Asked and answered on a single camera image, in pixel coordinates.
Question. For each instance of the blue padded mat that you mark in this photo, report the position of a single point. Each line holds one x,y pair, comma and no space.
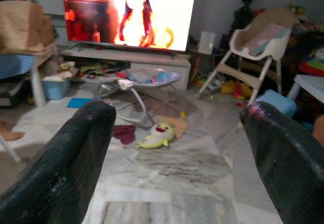
12,65

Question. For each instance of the person bare knee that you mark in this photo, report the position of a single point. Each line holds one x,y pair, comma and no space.
319,130

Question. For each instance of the dark decorated Christmas tree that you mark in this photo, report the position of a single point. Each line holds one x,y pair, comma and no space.
244,13

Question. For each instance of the dark red cloth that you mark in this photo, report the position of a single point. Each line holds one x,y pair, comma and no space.
124,134

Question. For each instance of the tan cardboard piece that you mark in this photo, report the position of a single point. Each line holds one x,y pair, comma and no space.
181,127

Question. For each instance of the white low table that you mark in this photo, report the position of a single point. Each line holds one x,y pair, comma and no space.
310,84

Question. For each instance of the light blue storage bin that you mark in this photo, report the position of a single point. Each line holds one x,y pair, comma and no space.
54,89

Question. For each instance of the white baby high chair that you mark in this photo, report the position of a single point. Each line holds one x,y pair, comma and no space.
268,49

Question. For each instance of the large flat screen television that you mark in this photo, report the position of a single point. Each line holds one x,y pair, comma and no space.
162,11

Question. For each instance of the brown paper bag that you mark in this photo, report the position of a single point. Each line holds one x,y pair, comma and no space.
22,26

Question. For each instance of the brown cardboard sheet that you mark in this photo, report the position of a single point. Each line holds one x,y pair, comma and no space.
268,18

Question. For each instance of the small wooden side table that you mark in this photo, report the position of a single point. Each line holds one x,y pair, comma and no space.
196,61

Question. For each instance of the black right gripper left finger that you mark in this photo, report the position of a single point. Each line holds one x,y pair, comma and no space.
63,163

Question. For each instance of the pile of picture books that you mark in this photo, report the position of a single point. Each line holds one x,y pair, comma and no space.
98,69

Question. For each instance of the light blue plastic stool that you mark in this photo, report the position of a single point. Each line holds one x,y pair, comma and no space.
278,102

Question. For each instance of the blue flat board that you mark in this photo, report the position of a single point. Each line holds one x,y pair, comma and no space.
78,103

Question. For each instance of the small yellow toy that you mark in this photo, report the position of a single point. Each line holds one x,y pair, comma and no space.
182,114

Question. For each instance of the person bare foot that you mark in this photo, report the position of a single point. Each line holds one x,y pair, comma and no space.
11,134

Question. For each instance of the white side table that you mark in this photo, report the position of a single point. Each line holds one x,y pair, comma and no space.
38,82

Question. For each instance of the yellow red plush toy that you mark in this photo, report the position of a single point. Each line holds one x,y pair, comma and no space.
235,88

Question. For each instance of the white television stand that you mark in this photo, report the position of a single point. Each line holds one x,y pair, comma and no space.
157,61

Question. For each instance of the grey baby bouncer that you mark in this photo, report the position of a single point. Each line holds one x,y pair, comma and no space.
149,78

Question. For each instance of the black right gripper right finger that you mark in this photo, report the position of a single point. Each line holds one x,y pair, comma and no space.
288,163

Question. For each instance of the colourful plastic toy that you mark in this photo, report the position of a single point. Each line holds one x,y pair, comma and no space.
312,63

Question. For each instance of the white air purifier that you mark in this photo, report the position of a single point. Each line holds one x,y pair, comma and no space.
207,42

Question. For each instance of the yellow white shark plush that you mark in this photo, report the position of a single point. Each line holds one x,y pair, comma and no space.
158,135

